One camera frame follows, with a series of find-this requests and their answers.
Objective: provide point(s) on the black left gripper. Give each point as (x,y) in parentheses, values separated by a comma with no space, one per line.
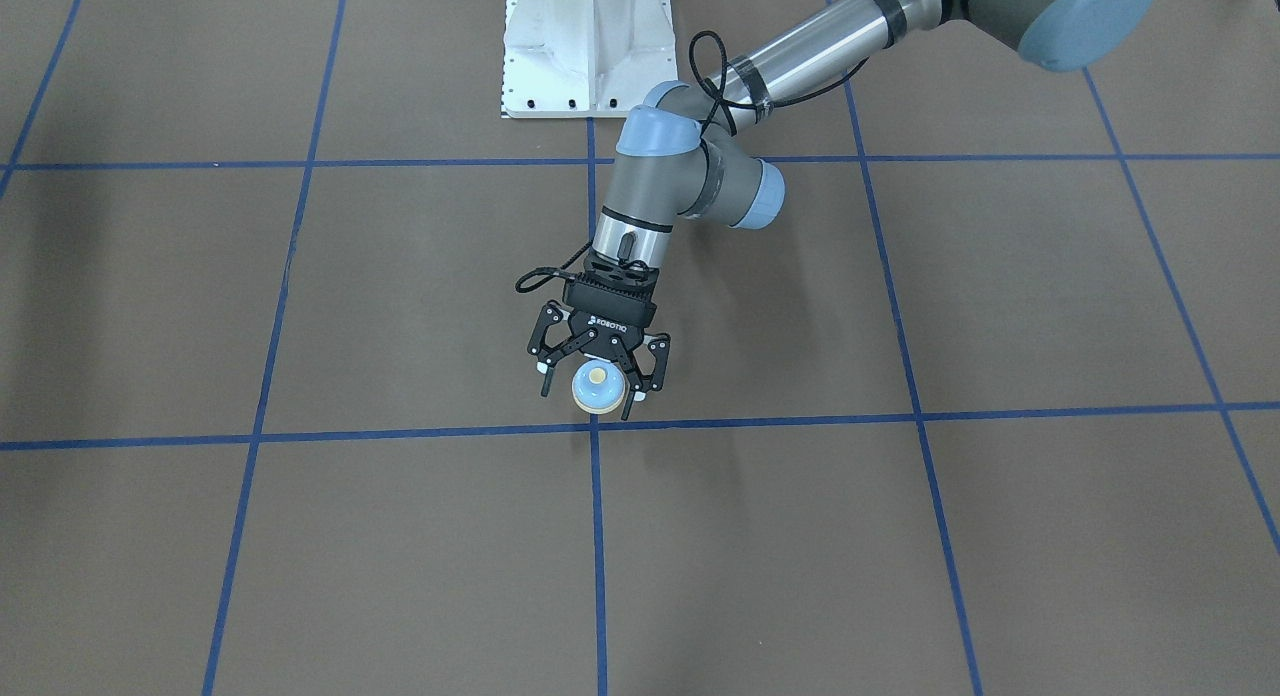
(607,325)

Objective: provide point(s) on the blue bell with yellow button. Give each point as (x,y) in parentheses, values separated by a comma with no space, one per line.
(599,387)

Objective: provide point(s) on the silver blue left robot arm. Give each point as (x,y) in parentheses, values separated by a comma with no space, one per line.
(679,157)

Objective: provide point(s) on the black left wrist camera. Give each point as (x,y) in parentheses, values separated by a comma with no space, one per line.
(634,276)

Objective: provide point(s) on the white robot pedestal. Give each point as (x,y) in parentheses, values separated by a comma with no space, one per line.
(566,59)

